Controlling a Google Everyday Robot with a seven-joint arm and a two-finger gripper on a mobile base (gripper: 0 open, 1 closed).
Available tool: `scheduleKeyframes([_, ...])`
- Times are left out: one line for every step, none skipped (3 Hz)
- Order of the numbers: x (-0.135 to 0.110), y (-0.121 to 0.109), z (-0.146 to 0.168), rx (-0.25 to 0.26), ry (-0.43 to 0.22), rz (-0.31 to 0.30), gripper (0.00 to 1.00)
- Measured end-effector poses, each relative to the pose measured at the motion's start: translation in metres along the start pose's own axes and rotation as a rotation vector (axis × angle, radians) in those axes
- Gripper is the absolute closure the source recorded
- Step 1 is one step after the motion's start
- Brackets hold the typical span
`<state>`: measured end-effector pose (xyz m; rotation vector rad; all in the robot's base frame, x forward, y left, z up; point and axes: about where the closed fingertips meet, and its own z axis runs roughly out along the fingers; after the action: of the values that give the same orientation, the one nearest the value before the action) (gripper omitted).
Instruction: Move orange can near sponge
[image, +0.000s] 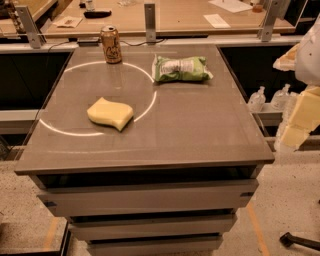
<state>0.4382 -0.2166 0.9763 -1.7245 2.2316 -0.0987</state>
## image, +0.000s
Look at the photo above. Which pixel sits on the white paper sheet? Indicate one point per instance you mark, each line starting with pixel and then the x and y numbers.
pixel 216 21

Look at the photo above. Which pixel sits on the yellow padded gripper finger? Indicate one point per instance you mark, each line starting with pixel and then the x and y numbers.
pixel 294 137
pixel 306 113

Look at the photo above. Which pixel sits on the metal bracket left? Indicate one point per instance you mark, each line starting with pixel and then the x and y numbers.
pixel 34 36

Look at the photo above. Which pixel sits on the black tool on floor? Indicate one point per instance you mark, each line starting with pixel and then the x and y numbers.
pixel 288 239

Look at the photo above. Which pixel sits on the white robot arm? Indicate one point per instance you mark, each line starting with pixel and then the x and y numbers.
pixel 304 60

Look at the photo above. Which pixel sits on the grey drawer cabinet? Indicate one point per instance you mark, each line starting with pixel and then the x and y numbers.
pixel 171 180

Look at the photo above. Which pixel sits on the clear sanitizer bottle right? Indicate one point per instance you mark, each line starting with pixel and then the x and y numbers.
pixel 280 98

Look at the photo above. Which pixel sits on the black remote on desk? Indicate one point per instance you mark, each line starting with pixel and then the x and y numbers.
pixel 97 14

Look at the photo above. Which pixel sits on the metal bracket middle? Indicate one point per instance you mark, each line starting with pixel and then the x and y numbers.
pixel 150 22

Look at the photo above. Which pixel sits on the metal bracket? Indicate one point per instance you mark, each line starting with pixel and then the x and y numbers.
pixel 272 8
pixel 150 22
pixel 34 36

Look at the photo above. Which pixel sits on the clear sanitizer bottle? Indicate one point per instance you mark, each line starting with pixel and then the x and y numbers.
pixel 257 100
pixel 280 98

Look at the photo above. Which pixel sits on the yellow wavy sponge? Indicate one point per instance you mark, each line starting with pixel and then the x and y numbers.
pixel 110 113

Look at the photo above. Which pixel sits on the small card on desk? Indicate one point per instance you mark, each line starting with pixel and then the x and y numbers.
pixel 68 22

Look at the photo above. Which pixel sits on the metal bracket right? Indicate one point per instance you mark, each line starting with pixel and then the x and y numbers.
pixel 272 8

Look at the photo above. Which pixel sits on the green chip bag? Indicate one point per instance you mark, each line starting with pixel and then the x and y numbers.
pixel 166 69

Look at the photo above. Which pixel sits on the orange soda can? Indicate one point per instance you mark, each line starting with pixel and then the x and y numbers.
pixel 111 44

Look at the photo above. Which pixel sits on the clear sanitizer bottle left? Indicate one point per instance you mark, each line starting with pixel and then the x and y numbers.
pixel 257 100

